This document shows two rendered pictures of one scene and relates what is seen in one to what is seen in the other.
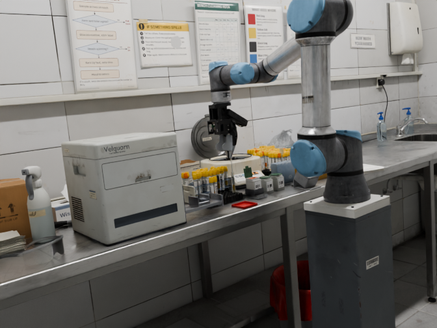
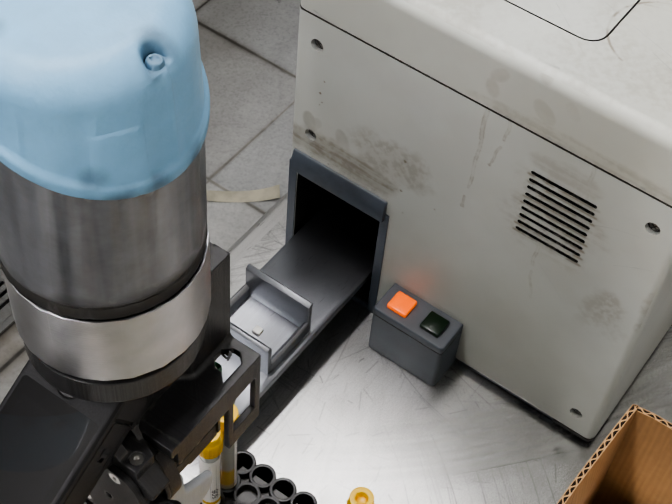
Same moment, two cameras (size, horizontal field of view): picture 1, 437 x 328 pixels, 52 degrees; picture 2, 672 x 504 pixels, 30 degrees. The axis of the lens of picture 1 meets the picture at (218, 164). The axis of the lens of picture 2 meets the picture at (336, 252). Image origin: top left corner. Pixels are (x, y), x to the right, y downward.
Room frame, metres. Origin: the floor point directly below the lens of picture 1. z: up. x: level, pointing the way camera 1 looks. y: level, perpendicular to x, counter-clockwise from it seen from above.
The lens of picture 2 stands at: (1.99, -0.05, 1.65)
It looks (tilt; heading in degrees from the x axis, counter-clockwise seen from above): 52 degrees down; 159
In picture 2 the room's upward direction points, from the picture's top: 6 degrees clockwise
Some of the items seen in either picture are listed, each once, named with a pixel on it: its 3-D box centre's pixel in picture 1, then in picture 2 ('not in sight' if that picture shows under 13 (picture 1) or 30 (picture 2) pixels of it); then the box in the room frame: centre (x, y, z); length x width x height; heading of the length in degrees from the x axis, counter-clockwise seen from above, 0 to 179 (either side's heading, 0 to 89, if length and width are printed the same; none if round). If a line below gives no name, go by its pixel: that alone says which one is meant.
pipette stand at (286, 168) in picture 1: (283, 173); not in sight; (1.89, -0.27, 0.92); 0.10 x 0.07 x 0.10; 123
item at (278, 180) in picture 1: (276, 181); not in sight; (1.80, -0.23, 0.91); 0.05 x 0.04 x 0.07; 38
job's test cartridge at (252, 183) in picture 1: (253, 185); not in sight; (1.71, -0.13, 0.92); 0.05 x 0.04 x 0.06; 38
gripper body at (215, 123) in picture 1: (221, 119); (135, 377); (1.70, -0.03, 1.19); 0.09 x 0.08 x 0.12; 129
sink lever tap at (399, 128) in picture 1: (415, 125); not in sight; (3.23, -1.45, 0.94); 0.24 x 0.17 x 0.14; 38
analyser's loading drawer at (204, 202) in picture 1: (194, 204); (277, 306); (1.49, 0.10, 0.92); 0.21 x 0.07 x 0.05; 128
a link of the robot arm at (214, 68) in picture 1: (220, 76); (81, 125); (1.70, -0.04, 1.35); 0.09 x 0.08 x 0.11; 38
